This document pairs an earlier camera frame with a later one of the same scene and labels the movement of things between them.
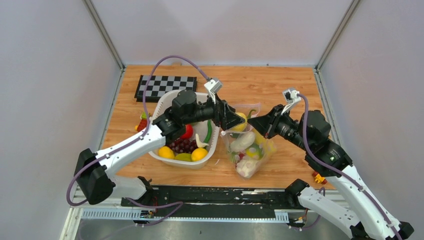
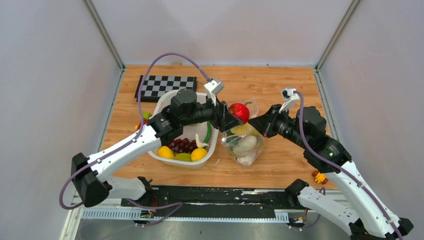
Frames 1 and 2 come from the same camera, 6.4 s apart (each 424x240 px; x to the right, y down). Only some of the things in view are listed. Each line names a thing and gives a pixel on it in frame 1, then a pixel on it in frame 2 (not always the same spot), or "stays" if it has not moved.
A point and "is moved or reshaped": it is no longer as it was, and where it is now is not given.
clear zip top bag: (248, 148) is moved or reshaped
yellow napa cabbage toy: (261, 147) -> (249, 158)
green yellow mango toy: (186, 157) stays
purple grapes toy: (183, 146) stays
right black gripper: (266, 124) stays
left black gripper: (224, 115) stays
